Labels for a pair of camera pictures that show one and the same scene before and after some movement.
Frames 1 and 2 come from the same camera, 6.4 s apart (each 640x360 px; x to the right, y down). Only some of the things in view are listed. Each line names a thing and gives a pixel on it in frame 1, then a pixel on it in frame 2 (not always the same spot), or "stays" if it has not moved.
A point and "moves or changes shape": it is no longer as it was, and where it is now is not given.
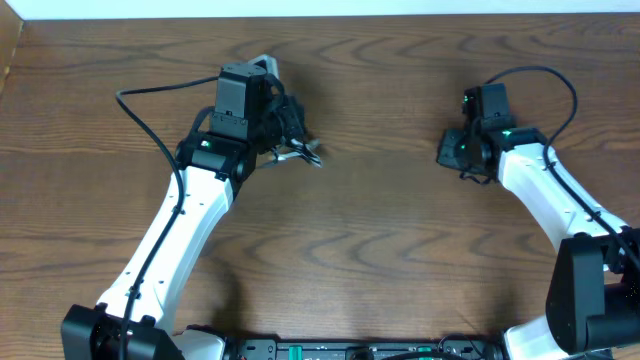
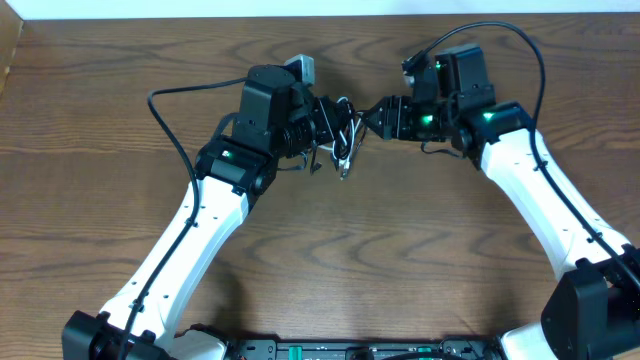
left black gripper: x=291 y=122 → x=327 y=121
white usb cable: x=305 y=151 moves or changes shape
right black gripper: x=445 y=154 → x=397 y=120
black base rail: x=451 y=349 stays
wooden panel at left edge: x=10 y=32 stays
